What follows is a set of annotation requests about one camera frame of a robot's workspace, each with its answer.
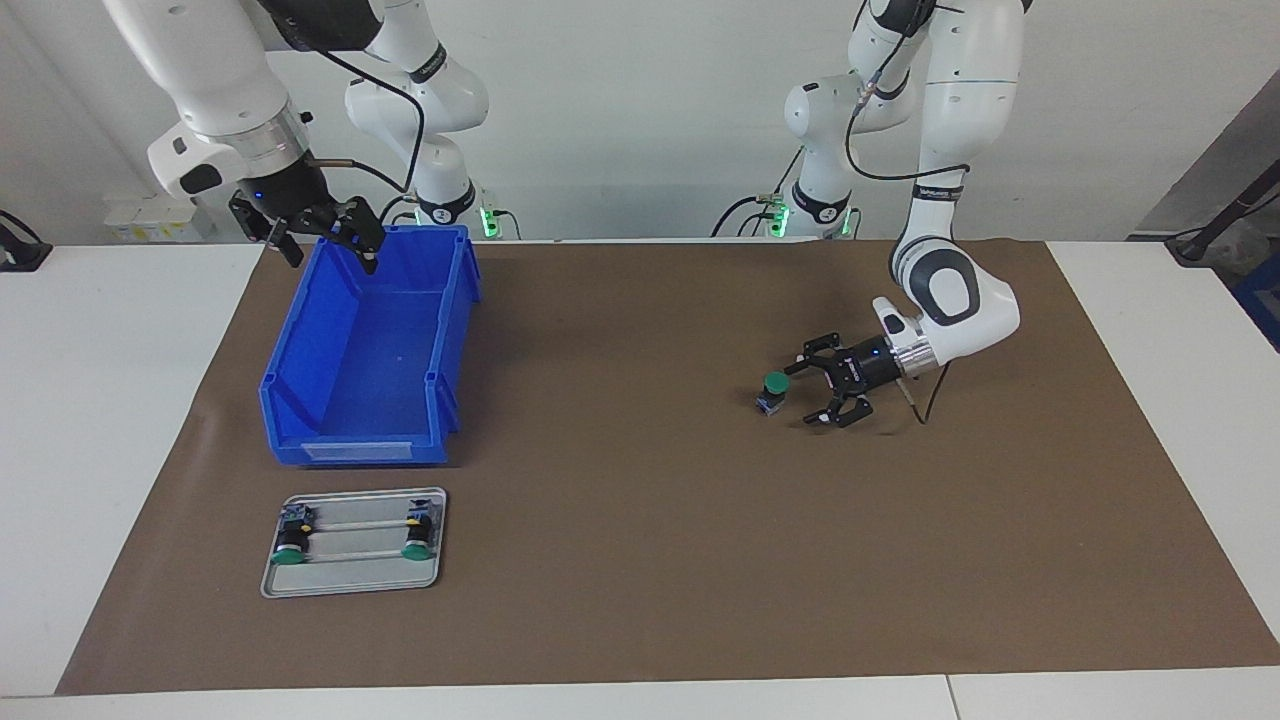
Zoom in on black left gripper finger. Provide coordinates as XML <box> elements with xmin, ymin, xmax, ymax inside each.
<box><xmin>803</xmin><ymin>383</ymin><xmax>877</xmax><ymax>432</ymax></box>
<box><xmin>783</xmin><ymin>333</ymin><xmax>854</xmax><ymax>379</ymax></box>

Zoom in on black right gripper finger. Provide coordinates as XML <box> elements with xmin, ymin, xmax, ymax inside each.
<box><xmin>229</xmin><ymin>194</ymin><xmax>307</xmax><ymax>270</ymax></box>
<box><xmin>318</xmin><ymin>196</ymin><xmax>387</xmax><ymax>274</ymax></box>

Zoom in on white box yellow labels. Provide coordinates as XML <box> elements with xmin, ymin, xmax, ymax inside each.
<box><xmin>103</xmin><ymin>193</ymin><xmax>219</xmax><ymax>244</ymax></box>

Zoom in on blue plastic storage bin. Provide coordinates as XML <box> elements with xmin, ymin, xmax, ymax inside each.
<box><xmin>258</xmin><ymin>224</ymin><xmax>483</xmax><ymax>468</ymax></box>

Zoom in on brown table mat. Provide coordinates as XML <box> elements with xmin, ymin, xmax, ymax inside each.
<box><xmin>55</xmin><ymin>238</ymin><xmax>1280</xmax><ymax>698</ymax></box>

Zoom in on black clamp object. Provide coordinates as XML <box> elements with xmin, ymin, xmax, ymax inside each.
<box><xmin>0</xmin><ymin>208</ymin><xmax>54</xmax><ymax>273</ymax></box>

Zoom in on silver metal tray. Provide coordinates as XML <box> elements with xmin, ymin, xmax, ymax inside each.
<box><xmin>260</xmin><ymin>487</ymin><xmax>448</xmax><ymax>600</ymax></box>

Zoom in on black stand pole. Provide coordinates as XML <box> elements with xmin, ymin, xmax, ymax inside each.
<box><xmin>1165</xmin><ymin>160</ymin><xmax>1280</xmax><ymax>266</ymax></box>

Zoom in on blue crate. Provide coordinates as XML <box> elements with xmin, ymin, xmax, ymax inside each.
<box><xmin>1232</xmin><ymin>250</ymin><xmax>1280</xmax><ymax>353</ymax></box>

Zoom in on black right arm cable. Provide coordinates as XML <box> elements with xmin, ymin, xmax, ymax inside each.
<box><xmin>303</xmin><ymin>45</ymin><xmax>426</xmax><ymax>196</ymax></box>

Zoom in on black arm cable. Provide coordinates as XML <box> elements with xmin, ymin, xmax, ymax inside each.
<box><xmin>303</xmin><ymin>45</ymin><xmax>426</xmax><ymax>196</ymax></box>
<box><xmin>845</xmin><ymin>55</ymin><xmax>971</xmax><ymax>426</ymax></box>

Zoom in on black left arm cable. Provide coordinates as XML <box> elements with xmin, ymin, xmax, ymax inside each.
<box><xmin>845</xmin><ymin>55</ymin><xmax>971</xmax><ymax>426</ymax></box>

